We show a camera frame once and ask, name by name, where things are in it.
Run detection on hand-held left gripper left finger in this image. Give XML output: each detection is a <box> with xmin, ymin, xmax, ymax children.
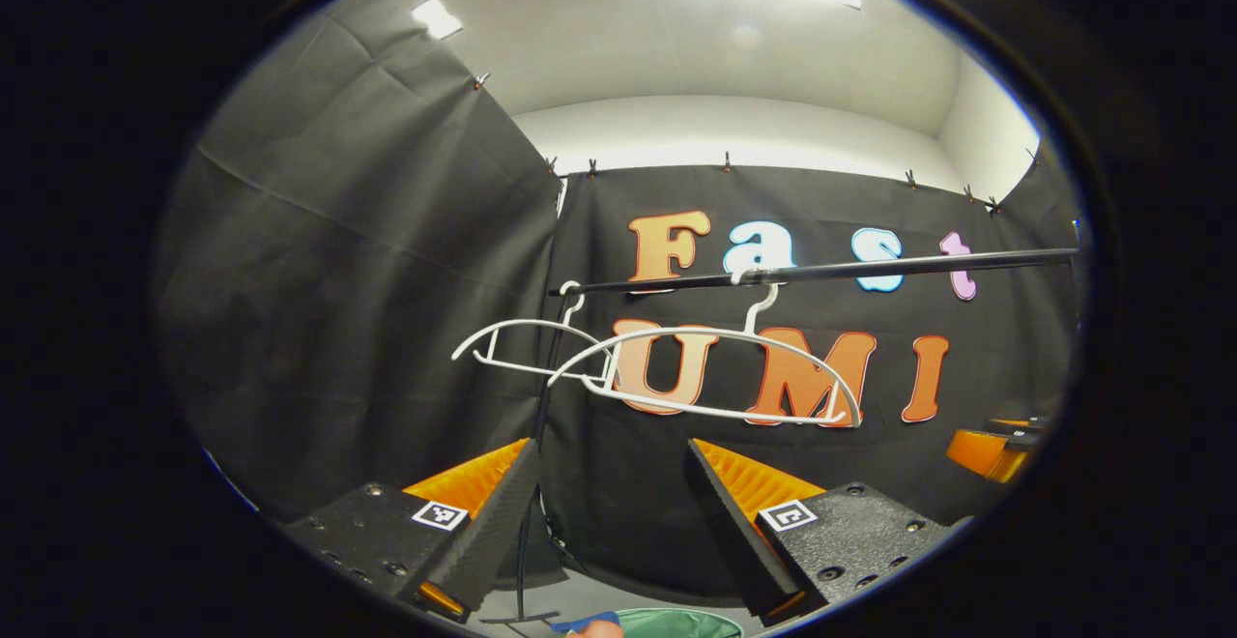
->
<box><xmin>285</xmin><ymin>438</ymin><xmax>542</xmax><ymax>624</ymax></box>

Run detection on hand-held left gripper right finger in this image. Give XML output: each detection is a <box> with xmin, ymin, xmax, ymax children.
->
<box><xmin>682</xmin><ymin>438</ymin><xmax>972</xmax><ymax>629</ymax></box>

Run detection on green laundry hamper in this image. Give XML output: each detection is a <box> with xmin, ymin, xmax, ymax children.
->
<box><xmin>614</xmin><ymin>606</ymin><xmax>746</xmax><ymax>638</ymax></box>

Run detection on blue corduroy jacket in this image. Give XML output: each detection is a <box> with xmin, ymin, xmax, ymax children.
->
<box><xmin>549</xmin><ymin>611</ymin><xmax>622</xmax><ymax>633</ymax></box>

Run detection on white clothes hanger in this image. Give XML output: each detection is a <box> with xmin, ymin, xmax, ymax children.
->
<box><xmin>547</xmin><ymin>269</ymin><xmax>864</xmax><ymax>429</ymax></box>
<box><xmin>450</xmin><ymin>279</ymin><xmax>621</xmax><ymax>384</ymax></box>

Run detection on black backdrop cloth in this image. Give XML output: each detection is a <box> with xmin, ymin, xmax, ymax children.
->
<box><xmin>155</xmin><ymin>0</ymin><xmax>1083</xmax><ymax>610</ymax></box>

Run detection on row of small backdrop clips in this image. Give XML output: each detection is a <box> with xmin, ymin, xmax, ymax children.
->
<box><xmin>471</xmin><ymin>72</ymin><xmax>1043</xmax><ymax>216</ymax></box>

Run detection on small ceiling light panel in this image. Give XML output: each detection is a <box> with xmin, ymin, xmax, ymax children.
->
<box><xmin>411</xmin><ymin>0</ymin><xmax>464</xmax><ymax>41</ymax></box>

